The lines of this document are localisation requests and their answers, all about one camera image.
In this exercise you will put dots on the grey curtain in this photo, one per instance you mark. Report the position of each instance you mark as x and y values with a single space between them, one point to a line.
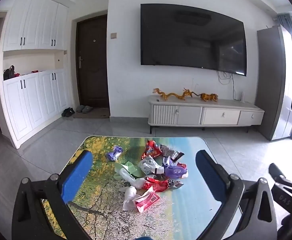
287 23

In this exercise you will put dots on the white built-in cabinet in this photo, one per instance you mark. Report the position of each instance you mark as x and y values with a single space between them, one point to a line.
31 100

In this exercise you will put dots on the dark brown door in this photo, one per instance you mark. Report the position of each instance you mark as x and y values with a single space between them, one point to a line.
93 62

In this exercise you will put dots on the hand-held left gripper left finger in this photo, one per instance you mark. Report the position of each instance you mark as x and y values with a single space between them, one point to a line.
77 175

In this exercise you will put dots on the grey slipper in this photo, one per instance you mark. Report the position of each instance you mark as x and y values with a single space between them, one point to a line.
79 109
88 109

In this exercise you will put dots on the red and silver wrapper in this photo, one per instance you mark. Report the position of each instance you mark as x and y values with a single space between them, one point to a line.
158 185

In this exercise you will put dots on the black wall television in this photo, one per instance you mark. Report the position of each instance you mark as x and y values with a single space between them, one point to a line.
186 37

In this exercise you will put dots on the golden tiger figurine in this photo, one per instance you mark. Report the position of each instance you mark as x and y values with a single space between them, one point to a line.
208 97

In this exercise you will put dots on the black bag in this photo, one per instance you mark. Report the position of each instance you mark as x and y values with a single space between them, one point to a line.
8 72

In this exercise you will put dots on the white printed plastic bag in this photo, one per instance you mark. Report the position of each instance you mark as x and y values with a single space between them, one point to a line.
148 165

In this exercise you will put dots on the small white router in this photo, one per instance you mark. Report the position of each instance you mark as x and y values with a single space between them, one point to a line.
242 97

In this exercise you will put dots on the beige wall switch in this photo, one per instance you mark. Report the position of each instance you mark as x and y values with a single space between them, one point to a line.
113 35

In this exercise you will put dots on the black shoe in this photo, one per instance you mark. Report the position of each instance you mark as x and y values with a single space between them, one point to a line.
65 112
71 113

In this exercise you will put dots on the brown door mat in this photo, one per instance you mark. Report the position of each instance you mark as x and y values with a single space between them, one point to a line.
96 113

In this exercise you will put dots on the dark brown wrapper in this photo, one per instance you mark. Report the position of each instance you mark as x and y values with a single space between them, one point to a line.
171 153

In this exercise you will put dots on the white television stand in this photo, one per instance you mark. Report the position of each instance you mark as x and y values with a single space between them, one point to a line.
211 115

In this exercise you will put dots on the golden dragon figurine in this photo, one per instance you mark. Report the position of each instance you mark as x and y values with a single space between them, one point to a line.
172 95

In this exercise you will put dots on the small red wrapper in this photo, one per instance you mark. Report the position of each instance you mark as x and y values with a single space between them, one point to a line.
183 165

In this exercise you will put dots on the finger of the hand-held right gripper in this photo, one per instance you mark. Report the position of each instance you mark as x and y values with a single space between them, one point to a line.
284 180

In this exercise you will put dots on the green paper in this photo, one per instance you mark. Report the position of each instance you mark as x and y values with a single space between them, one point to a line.
128 168

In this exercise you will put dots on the purple packet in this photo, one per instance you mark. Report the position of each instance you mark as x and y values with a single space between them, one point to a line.
174 172

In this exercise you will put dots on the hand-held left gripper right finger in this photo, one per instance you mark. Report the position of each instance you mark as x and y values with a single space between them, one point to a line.
209 175

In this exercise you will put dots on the grey tall cabinet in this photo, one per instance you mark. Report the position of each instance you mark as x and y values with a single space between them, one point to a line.
270 80

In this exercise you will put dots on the red snack bag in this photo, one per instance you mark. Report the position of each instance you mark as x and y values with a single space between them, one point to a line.
151 150

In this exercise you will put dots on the red and pink box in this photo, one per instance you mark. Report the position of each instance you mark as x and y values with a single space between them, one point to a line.
147 201

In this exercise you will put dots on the purple crumpled wrapper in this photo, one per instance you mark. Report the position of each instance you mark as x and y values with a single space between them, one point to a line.
114 152

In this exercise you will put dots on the white tissue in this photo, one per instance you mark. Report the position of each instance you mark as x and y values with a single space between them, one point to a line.
129 196

